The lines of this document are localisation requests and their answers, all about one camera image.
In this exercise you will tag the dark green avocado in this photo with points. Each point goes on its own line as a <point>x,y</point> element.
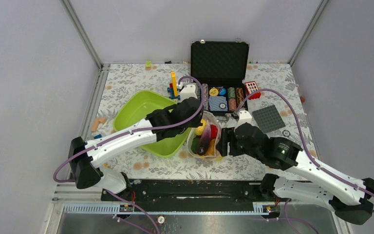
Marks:
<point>195,142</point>

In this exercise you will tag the green plastic tray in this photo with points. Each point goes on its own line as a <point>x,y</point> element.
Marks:
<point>141,104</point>

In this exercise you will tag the purple eggplant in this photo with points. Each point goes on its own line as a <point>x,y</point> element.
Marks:
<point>204,141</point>

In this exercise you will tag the floral tablecloth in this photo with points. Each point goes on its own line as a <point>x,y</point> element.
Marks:
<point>122,81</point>

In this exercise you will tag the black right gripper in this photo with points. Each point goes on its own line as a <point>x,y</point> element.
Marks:
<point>227,135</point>

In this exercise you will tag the black poker chip case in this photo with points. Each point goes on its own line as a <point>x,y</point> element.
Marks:
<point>220,66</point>

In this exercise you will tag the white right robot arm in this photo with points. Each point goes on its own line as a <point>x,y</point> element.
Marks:
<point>347,197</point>

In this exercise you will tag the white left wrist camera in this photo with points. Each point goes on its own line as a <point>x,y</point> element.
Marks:
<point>188,91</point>

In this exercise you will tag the yellow lemon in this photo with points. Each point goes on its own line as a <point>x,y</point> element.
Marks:
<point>200,129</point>

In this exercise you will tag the toy brick car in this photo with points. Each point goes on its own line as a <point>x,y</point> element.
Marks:
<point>173,89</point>

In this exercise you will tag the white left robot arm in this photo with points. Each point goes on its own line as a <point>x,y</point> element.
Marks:
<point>87,158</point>

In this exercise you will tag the red toy brick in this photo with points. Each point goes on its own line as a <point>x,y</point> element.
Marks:
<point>251,87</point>

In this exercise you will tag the orange yellow mango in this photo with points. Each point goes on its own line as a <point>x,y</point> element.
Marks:
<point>211,150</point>

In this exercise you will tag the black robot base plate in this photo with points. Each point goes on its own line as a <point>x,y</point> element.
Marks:
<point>157,195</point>

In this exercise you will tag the red apple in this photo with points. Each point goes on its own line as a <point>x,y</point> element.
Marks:
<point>214,131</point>

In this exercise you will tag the tan wooden block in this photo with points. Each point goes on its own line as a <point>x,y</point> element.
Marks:
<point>97,123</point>

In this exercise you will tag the black brick baseplate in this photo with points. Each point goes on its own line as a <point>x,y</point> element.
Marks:
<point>268,119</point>

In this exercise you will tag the blue toy block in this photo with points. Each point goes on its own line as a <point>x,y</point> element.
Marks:
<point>97,136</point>

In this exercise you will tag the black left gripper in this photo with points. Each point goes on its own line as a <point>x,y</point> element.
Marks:
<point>196,122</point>

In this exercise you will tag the clear zip top bag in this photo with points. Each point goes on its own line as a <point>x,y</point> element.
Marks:
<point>210,119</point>

